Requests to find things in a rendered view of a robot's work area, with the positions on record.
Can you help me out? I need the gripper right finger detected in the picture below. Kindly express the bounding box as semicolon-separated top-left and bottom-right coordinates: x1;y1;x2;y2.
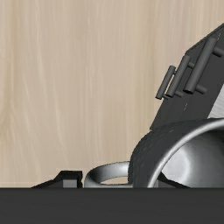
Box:
153;171;191;189

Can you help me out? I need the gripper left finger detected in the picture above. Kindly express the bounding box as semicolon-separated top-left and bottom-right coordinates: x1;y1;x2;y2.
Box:
31;170;84;189

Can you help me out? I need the grey porcelain mug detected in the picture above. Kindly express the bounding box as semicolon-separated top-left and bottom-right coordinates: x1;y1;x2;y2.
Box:
83;117;224;189

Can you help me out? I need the cabinet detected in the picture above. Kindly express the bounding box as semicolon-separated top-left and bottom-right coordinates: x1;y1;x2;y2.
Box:
149;24;224;131

